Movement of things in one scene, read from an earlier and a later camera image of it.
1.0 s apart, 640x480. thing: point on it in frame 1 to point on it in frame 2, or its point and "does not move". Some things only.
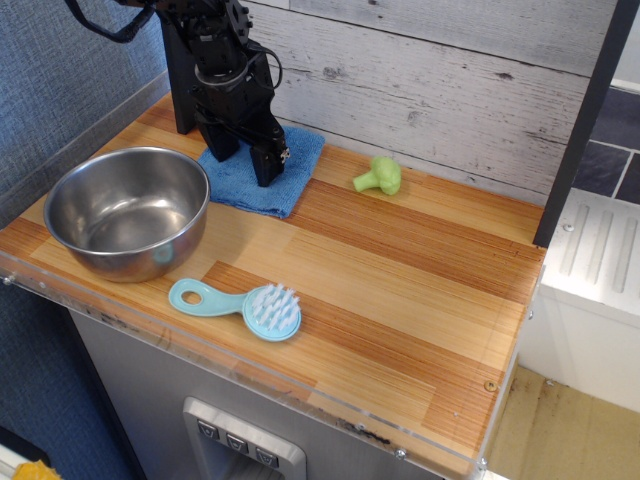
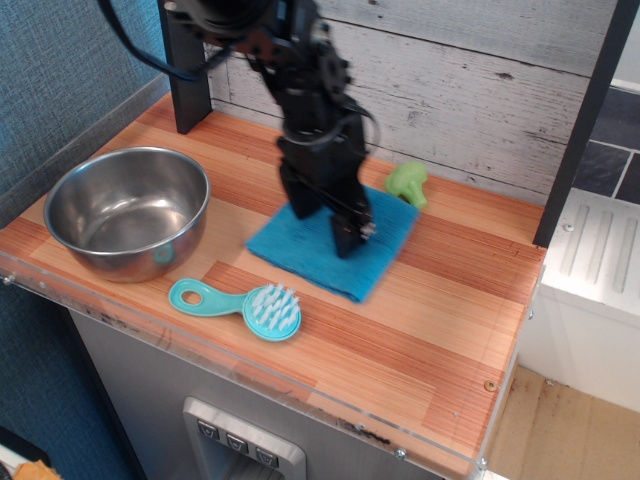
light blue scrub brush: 270,312 does not move
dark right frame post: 606,62 does not move
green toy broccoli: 385,174 to 407,179
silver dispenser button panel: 230,449 does not move
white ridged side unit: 584,324 does not move
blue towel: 233,181 to 307,248
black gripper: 246,103 to 329,151
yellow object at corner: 35,470 does not move
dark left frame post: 177,51 does not move
